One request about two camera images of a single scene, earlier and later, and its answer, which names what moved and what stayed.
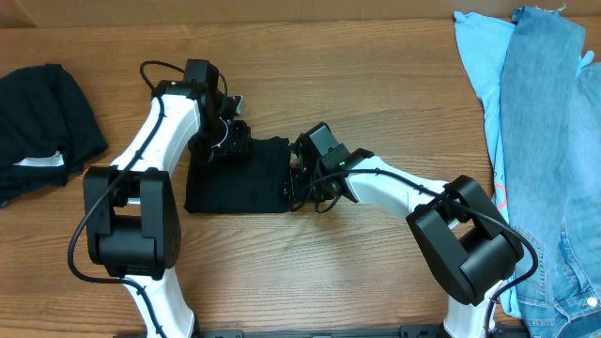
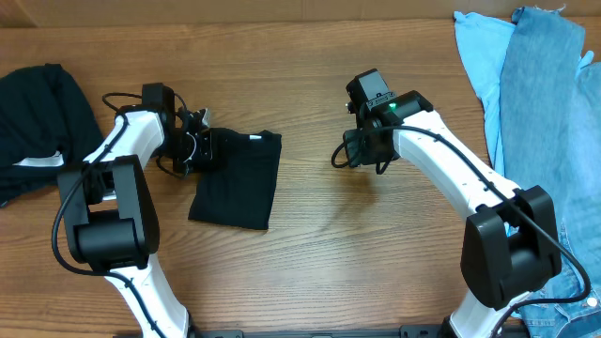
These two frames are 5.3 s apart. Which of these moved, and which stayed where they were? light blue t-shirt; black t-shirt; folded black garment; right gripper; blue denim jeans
Moved: black t-shirt; right gripper
Stayed: blue denim jeans; light blue t-shirt; folded black garment
